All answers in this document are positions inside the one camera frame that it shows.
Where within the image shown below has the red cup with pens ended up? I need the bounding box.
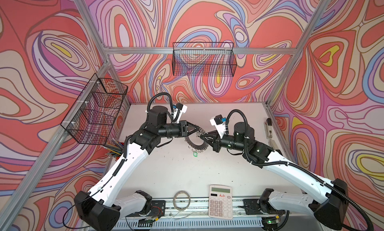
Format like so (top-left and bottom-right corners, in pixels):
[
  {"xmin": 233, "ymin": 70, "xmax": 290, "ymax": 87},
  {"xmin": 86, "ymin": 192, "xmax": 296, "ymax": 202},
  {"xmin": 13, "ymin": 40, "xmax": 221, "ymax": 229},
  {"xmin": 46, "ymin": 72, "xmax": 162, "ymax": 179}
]
[{"xmin": 102, "ymin": 138, "xmax": 125, "ymax": 158}]

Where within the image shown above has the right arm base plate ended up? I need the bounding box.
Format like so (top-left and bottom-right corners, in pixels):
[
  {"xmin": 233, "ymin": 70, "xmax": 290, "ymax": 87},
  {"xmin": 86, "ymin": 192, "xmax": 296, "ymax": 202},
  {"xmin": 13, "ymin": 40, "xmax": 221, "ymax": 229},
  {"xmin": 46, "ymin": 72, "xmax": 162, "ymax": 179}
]
[{"xmin": 242, "ymin": 199, "xmax": 286, "ymax": 215}]

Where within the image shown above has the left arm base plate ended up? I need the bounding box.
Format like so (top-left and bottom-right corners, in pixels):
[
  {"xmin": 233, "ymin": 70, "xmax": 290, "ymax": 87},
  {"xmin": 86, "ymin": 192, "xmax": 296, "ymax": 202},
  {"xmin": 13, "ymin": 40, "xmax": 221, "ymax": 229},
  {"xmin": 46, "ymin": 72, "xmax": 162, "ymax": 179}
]
[{"xmin": 129, "ymin": 200, "xmax": 166, "ymax": 218}]

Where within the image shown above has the black wire basket back wall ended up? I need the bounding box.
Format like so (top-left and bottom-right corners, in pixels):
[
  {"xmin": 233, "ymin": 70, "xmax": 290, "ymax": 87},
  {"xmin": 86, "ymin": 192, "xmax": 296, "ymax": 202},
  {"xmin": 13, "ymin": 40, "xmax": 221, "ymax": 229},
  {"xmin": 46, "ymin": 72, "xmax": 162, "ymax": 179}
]
[{"xmin": 172, "ymin": 42, "xmax": 238, "ymax": 77}]

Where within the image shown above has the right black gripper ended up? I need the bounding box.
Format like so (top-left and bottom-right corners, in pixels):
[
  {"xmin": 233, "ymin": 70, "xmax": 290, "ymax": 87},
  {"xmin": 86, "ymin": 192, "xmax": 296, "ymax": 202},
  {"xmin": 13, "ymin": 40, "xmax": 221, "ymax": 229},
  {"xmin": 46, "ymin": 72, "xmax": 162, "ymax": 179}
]
[{"xmin": 200, "ymin": 130, "xmax": 248, "ymax": 153}]

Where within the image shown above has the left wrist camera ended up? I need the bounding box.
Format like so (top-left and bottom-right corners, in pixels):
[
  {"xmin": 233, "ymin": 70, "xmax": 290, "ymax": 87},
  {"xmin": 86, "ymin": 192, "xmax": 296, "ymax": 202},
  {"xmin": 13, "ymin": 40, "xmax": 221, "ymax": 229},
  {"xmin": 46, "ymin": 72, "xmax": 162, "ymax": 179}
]
[{"xmin": 172, "ymin": 103, "xmax": 188, "ymax": 124}]

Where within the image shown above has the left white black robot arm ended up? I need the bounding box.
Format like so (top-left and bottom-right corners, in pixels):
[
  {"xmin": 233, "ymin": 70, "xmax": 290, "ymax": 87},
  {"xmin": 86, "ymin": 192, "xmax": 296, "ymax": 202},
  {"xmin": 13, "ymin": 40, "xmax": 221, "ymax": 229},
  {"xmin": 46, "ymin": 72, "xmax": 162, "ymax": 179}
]
[{"xmin": 74, "ymin": 92, "xmax": 199, "ymax": 231}]

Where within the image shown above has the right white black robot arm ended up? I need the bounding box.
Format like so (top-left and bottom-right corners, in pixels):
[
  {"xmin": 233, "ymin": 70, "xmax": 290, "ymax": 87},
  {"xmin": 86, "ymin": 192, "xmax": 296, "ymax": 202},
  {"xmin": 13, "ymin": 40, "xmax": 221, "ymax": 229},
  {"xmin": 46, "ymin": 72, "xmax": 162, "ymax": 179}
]
[{"xmin": 200, "ymin": 109, "xmax": 374, "ymax": 231}]

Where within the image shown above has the clear tape roll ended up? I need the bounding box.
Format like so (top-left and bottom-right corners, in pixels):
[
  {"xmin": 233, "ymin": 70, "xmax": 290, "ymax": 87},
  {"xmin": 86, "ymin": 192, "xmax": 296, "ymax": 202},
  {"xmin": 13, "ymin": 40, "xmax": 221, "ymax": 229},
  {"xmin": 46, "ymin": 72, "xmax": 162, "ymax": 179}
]
[{"xmin": 173, "ymin": 191, "xmax": 192, "ymax": 212}]

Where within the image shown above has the black wire basket left wall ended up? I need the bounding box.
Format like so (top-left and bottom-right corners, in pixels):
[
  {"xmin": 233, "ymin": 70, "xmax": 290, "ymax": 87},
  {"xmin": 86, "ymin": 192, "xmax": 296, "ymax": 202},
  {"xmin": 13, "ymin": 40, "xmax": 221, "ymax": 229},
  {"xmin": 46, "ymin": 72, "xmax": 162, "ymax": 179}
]
[{"xmin": 61, "ymin": 74, "xmax": 128, "ymax": 146}]

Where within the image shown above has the metal disc with keyrings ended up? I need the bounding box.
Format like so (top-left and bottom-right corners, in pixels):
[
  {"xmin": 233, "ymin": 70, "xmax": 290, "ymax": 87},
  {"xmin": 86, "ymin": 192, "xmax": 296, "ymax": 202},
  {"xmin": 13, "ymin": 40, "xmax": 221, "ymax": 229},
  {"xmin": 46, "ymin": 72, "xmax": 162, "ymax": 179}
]
[{"xmin": 185, "ymin": 129, "xmax": 208, "ymax": 153}]

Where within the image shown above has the white desk calculator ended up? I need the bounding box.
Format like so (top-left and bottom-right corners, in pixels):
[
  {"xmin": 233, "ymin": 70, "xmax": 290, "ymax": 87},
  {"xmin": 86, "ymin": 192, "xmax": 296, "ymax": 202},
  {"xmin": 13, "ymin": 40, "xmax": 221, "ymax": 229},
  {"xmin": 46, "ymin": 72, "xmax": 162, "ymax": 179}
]
[{"xmin": 208, "ymin": 185, "xmax": 233, "ymax": 220}]

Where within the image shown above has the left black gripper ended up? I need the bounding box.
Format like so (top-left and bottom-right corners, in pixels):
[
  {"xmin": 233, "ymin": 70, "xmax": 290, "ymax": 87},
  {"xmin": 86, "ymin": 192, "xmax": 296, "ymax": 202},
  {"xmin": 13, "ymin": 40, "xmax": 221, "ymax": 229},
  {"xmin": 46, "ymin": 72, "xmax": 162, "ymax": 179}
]
[{"xmin": 157, "ymin": 121, "xmax": 200, "ymax": 140}]

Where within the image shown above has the black wire basket wall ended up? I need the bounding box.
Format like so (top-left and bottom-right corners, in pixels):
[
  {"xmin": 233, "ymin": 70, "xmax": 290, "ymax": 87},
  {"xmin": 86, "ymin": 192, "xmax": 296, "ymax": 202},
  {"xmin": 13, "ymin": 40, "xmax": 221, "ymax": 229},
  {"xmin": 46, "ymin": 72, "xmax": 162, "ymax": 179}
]
[
  {"xmin": 172, "ymin": 42, "xmax": 238, "ymax": 77},
  {"xmin": 61, "ymin": 74, "xmax": 128, "ymax": 146}
]

